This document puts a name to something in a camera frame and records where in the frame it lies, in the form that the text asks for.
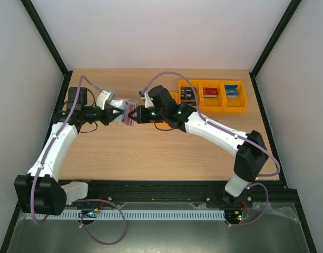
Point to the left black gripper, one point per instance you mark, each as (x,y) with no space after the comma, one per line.
(109,115)

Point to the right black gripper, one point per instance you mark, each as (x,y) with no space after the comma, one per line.
(139,115)

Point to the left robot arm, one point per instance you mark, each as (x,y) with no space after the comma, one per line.
(39,191)

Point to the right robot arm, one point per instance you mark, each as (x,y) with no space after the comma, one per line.
(248,149)

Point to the yellow bin with beige cards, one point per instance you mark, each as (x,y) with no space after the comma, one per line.
(174,95)

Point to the yellow bin with black cards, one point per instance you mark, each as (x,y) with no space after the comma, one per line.
(195,84)

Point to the red card stack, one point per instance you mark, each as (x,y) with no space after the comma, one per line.
(210,92)

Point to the yellow bin with red cards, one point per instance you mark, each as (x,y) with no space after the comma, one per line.
(212,104)

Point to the blue card stack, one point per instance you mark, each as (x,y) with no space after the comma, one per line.
(231,91)

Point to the yellow bin with blue cards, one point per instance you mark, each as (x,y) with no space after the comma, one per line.
(236,105)

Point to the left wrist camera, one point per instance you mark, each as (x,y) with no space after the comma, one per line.
(103,98)

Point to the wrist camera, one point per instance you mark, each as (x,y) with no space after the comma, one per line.
(146,99)
(103,98)

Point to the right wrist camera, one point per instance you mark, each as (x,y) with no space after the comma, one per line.
(146,99)

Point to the left black frame post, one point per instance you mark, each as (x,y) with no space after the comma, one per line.
(38,23)

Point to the black frame post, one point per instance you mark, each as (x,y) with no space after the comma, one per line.
(278,31)
(38,23)

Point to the white slotted cable duct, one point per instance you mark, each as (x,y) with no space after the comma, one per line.
(135,215)

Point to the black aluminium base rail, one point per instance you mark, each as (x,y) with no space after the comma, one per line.
(210,192)

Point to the right black frame post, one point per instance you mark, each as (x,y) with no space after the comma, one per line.
(278,31)

